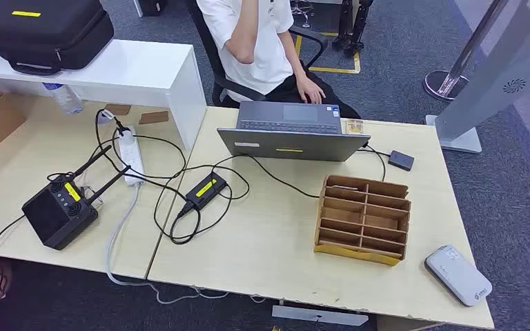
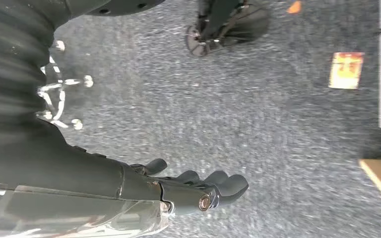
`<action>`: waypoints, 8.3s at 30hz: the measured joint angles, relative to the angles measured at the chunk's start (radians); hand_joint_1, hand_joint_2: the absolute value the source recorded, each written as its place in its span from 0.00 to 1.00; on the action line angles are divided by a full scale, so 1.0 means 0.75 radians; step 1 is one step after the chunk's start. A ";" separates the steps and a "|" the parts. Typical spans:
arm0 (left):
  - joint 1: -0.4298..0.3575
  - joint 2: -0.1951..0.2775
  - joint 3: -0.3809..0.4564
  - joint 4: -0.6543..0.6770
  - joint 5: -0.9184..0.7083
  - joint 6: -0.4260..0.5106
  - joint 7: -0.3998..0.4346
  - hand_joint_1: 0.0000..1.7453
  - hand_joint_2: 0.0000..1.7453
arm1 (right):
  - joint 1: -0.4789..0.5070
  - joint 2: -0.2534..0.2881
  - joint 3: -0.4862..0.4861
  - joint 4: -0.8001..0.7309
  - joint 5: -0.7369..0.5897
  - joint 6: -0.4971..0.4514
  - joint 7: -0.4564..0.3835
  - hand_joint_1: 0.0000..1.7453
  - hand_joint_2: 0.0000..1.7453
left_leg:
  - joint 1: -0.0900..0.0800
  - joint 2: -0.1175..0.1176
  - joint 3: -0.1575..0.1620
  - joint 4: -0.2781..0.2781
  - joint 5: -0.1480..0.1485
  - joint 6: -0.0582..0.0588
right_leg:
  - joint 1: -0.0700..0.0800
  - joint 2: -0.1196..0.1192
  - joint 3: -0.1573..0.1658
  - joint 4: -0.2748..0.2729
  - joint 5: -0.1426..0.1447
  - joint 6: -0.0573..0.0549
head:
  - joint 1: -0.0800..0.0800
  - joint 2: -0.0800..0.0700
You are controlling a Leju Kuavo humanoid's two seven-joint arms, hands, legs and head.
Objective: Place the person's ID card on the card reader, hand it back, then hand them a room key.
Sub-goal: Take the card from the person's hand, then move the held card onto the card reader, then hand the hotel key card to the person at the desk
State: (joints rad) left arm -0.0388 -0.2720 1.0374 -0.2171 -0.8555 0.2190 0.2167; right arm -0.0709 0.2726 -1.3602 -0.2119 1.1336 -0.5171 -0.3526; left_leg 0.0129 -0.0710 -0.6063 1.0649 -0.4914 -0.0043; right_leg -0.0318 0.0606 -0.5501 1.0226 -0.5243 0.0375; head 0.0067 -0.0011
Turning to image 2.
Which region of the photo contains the small orange scrap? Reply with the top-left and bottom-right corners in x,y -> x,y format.
286,0 -> 302,14

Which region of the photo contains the yellow red sticker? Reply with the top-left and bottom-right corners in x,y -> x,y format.
328,52 -> 365,90

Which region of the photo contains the black robot right leg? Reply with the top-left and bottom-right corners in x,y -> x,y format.
88,0 -> 167,17

